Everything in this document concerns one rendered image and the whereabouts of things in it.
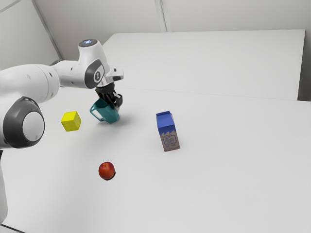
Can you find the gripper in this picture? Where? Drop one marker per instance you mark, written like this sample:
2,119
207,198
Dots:
106,91

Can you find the blue and brown carton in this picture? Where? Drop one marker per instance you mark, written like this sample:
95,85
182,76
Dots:
167,131

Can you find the red apple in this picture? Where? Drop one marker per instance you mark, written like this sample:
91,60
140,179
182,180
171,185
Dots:
106,170

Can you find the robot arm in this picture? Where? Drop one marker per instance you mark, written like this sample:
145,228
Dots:
29,80

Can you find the yellow cube block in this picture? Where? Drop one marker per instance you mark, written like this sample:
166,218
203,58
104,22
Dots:
70,121

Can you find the teal faceted mug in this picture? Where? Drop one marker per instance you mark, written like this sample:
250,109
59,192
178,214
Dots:
106,113

